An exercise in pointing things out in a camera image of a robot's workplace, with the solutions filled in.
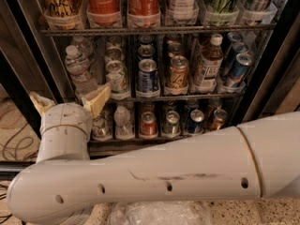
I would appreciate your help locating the green bottom shelf can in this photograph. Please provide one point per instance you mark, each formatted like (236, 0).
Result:
(171, 123)

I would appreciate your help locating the blue silver front can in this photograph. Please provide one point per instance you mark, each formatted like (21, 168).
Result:
(147, 76)

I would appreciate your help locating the red Coca-Cola can left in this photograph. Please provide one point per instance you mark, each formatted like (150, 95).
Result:
(104, 11)

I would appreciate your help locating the clear front water bottle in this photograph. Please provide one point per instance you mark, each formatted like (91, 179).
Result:
(78, 68)

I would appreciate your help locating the bottom shelf water bottle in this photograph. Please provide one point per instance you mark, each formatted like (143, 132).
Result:
(123, 125)

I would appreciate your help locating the clear rear water bottle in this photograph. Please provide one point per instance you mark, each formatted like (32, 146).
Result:
(85, 46)

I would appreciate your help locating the orange bottom shelf can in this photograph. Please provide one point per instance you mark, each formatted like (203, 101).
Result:
(217, 120)

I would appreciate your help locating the green top can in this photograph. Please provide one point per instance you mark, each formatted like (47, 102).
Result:
(220, 12)

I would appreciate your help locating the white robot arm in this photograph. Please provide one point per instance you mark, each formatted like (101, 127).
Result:
(61, 203)

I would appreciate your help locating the white label top bottle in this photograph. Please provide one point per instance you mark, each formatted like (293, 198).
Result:
(180, 12)

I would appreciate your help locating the blue tall front can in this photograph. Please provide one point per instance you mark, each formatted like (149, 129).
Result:
(239, 69)

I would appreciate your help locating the yellow LaCroix top can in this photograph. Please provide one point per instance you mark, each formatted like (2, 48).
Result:
(61, 13)

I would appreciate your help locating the white bottom left can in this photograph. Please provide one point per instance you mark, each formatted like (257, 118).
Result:
(102, 128)

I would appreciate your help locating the orange LaCroix front can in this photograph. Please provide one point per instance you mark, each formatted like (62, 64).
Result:
(177, 72)

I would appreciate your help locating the blue tall middle can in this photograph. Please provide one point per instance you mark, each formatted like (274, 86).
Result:
(236, 48)

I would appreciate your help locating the blue bottom shelf can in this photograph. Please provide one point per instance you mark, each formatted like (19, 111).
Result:
(194, 124)

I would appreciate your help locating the blue tall can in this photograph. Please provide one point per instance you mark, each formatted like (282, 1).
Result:
(239, 69)
(236, 48)

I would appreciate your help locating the red coca-cola can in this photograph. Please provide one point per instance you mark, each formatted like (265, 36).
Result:
(144, 12)
(104, 11)

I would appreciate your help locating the clear water bottle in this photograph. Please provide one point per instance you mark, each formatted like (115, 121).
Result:
(85, 46)
(78, 68)

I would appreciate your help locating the stainless steel fridge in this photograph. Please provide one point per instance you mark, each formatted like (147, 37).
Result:
(18, 47)

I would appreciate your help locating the crumpled clear plastic bag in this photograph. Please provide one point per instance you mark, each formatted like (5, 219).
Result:
(159, 213)

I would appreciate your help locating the red bottom shelf can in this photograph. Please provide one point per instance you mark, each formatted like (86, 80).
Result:
(148, 126)

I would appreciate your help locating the red Coca-Cola can right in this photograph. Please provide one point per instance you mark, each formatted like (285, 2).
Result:
(144, 12)

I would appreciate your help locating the amber tea bottle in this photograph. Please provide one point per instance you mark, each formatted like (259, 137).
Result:
(209, 62)

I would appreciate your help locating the white green front can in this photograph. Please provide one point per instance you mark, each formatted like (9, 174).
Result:
(116, 76)

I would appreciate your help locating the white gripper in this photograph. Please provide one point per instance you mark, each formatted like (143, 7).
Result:
(66, 115)

